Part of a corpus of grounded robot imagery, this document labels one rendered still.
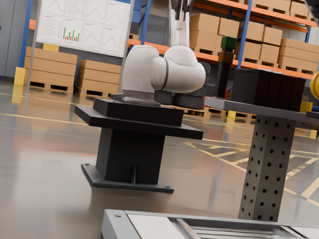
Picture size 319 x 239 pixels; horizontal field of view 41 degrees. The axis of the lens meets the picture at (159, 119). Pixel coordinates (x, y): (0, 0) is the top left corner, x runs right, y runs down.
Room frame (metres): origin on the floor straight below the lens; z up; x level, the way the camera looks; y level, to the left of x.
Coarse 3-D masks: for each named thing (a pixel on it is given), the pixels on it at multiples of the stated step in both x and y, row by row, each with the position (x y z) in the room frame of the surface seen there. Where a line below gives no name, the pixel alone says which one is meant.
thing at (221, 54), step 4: (220, 52) 1.45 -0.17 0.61; (224, 52) 1.43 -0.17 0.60; (228, 52) 1.43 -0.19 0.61; (220, 56) 1.44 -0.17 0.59; (224, 56) 1.43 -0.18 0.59; (228, 56) 1.43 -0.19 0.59; (232, 56) 1.43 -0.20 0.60; (220, 60) 1.44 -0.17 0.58; (224, 60) 1.43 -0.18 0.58; (228, 60) 1.43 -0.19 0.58; (232, 60) 1.43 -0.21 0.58
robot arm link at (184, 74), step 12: (180, 36) 2.10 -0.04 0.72; (180, 48) 2.05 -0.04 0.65; (168, 60) 2.02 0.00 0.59; (180, 60) 2.02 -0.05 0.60; (192, 60) 2.05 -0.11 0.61; (168, 72) 1.98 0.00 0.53; (180, 72) 2.00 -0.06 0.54; (192, 72) 2.02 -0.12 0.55; (204, 72) 2.07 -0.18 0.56; (168, 84) 2.00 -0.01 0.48; (180, 84) 2.01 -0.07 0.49; (192, 84) 2.04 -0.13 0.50
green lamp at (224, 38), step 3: (225, 36) 1.43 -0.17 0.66; (228, 36) 1.43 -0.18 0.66; (222, 39) 1.45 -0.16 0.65; (225, 39) 1.43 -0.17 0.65; (228, 39) 1.43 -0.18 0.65; (231, 39) 1.43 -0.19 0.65; (234, 39) 1.43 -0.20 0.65; (222, 42) 1.45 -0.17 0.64; (225, 42) 1.43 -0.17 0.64; (228, 42) 1.43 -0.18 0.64; (231, 42) 1.43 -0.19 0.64; (234, 42) 1.43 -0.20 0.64; (222, 45) 1.44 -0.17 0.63; (225, 45) 1.43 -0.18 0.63; (228, 45) 1.43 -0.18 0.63; (231, 45) 1.43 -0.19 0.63; (234, 45) 1.43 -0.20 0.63; (228, 48) 1.43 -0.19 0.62; (231, 48) 1.43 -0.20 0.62; (234, 48) 1.43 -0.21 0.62
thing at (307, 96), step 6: (306, 90) 8.95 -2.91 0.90; (306, 96) 8.96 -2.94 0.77; (312, 96) 9.01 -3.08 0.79; (312, 102) 9.02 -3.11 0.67; (318, 102) 9.07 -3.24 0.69; (300, 126) 8.96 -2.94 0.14; (306, 126) 9.01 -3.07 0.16; (312, 126) 9.06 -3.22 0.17; (318, 126) 9.11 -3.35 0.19; (318, 132) 9.13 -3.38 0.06
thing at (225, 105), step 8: (208, 104) 1.48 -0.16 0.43; (216, 104) 1.42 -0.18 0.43; (224, 104) 1.36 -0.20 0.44; (232, 104) 1.37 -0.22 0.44; (240, 104) 1.38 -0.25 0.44; (248, 104) 1.39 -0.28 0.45; (248, 112) 1.39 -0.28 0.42; (256, 112) 1.40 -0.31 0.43; (264, 112) 1.40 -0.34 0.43; (272, 112) 1.41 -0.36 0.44; (280, 112) 1.42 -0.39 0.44; (288, 112) 1.43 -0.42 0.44; (296, 112) 1.44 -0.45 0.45; (296, 120) 1.44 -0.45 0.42; (304, 120) 1.45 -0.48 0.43; (312, 120) 1.46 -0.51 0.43
